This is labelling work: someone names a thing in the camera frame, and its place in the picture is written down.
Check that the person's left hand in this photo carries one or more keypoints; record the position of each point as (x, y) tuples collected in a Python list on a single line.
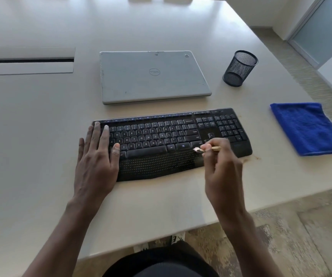
[(96, 167)]

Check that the person's right hand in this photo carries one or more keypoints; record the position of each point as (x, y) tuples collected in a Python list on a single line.
[(223, 181)]

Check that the small wooden brush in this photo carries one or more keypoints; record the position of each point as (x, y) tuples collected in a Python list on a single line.
[(215, 148)]

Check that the black keyboard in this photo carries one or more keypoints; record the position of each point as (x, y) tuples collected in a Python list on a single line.
[(166, 147)]

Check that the blue microfibre cloth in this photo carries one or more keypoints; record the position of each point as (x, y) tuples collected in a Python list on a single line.
[(307, 129)]

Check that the person's left forearm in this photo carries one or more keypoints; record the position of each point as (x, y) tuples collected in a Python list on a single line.
[(56, 242)]

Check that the person's white shoe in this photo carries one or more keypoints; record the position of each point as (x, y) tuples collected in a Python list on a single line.
[(141, 247), (178, 237)]

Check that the person's black clothing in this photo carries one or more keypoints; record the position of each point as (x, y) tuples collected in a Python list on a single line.
[(160, 261)]

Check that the silver laptop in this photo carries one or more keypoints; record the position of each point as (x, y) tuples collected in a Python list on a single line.
[(148, 77)]

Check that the black mesh pen holder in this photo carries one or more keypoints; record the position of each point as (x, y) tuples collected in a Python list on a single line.
[(239, 69)]

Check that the frosted glass door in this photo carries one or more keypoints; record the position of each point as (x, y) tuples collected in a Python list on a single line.
[(322, 25)]

